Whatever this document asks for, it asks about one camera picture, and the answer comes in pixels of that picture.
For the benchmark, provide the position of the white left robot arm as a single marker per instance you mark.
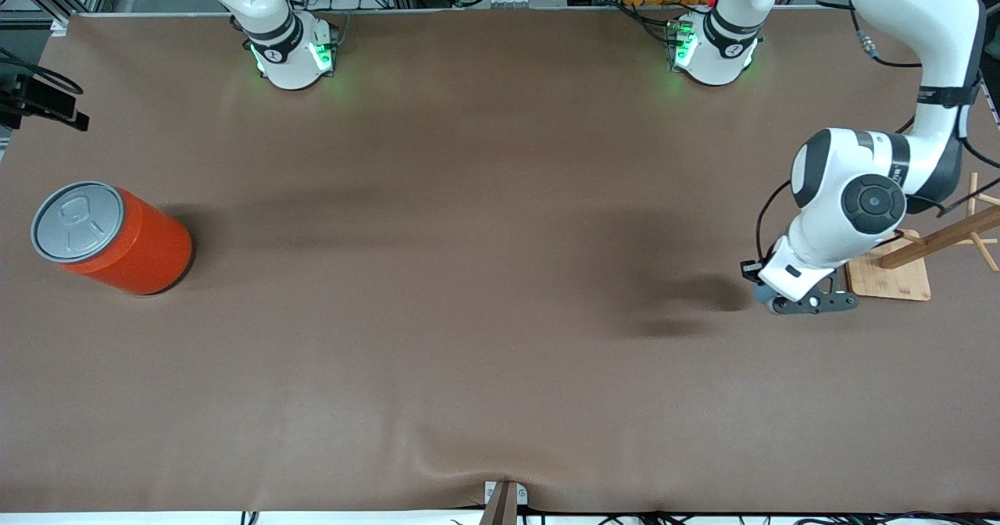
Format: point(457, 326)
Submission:
point(844, 197)

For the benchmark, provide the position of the orange can with grey lid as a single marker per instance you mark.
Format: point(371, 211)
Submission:
point(141, 251)

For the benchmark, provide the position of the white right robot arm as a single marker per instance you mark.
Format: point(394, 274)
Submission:
point(273, 33)

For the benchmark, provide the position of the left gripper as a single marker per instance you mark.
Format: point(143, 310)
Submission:
point(748, 274)

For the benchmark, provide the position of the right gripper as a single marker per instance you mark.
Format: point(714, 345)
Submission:
point(23, 96)

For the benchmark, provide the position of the brown table mat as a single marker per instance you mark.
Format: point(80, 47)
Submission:
point(500, 314)

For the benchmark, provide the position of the blue cup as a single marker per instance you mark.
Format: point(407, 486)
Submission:
point(762, 294)

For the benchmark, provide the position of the wooden cup rack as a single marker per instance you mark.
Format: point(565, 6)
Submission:
point(906, 283)

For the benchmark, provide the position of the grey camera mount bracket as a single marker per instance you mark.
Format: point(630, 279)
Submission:
point(504, 501)

